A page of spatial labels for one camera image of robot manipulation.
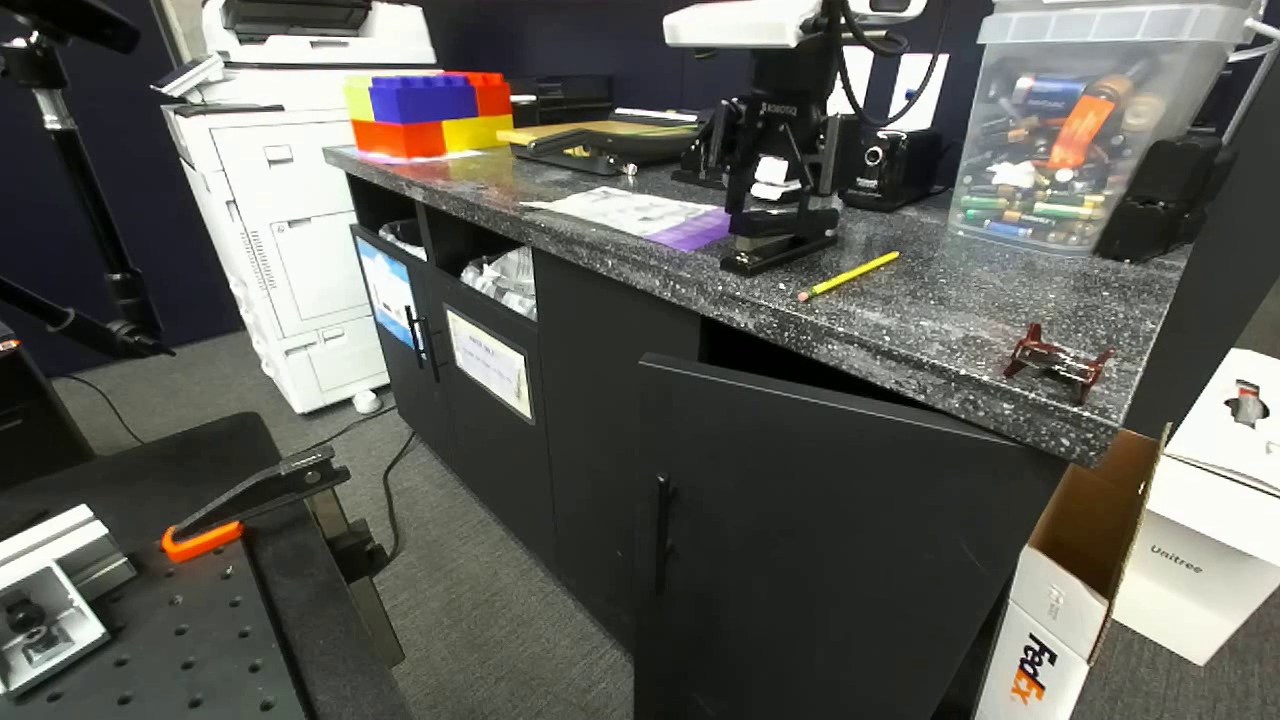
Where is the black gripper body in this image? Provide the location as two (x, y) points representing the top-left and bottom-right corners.
(742, 42), (846, 162)

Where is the black stapler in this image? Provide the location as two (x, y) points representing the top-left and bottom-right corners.
(715, 195), (848, 280)

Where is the black hole punch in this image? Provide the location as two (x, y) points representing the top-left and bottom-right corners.
(670, 93), (736, 191)

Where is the purple sticky note pad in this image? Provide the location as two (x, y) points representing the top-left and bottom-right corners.
(648, 207), (736, 257)

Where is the black pencil sharpener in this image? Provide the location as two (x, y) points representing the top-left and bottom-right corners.
(836, 125), (948, 217)

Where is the yellow pencil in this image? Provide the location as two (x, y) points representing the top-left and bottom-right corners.
(795, 248), (903, 303)

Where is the white paper sheet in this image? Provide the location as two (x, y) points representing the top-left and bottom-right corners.
(517, 183), (723, 242)

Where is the yellow notepad on black tray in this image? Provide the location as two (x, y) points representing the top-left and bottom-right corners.
(496, 110), (705, 180)

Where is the black low tray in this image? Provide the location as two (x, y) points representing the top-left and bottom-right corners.
(507, 70), (621, 132)

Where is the crumpled clear plastic bag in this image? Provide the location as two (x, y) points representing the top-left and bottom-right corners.
(455, 242), (541, 323)

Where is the red toy building block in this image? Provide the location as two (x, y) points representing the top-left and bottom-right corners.
(463, 68), (517, 121)

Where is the wide yellow toy building block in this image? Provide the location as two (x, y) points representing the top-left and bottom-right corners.
(435, 110), (517, 161)

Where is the black cabinet with granite top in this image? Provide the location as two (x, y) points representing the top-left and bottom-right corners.
(321, 134), (1192, 720)

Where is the clear plastic bin of markers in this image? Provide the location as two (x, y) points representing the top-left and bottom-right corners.
(945, 0), (1260, 257)

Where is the small red metal clip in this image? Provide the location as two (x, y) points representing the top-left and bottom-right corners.
(1000, 318), (1113, 401)

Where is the blue toy building block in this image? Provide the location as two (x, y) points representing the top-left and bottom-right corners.
(365, 70), (481, 128)

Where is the orange toy building block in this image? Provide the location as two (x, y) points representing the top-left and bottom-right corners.
(347, 115), (450, 161)

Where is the black box-shaped device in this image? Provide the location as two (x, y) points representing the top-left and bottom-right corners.
(1088, 128), (1235, 266)

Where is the blue and white label sheet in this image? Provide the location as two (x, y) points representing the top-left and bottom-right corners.
(354, 226), (426, 357)

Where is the black cabinet door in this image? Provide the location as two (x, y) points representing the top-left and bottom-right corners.
(630, 346), (1073, 720)

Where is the white office printer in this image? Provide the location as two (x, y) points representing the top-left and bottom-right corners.
(147, 0), (443, 418)

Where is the fedex cardboard box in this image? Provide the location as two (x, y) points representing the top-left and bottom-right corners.
(967, 429), (1163, 720)

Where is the white box with penguin print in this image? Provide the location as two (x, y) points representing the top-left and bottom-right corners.
(1108, 345), (1280, 666)

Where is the black tripod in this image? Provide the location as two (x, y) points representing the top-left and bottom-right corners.
(0, 0), (179, 365)

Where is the black perforated breadboard table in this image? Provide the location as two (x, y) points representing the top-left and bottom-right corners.
(0, 407), (414, 720)

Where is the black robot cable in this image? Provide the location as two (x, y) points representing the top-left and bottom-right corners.
(829, 0), (929, 142)

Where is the white wall plate with dot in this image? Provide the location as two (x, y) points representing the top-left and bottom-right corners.
(893, 48), (952, 134)

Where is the black floor cable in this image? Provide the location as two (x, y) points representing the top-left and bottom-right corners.
(365, 418), (426, 579)

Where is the black clamp with orange handle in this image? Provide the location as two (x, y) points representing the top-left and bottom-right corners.
(151, 444), (358, 568)

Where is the silver aluminium bracket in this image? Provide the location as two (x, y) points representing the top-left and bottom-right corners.
(0, 501), (141, 703)

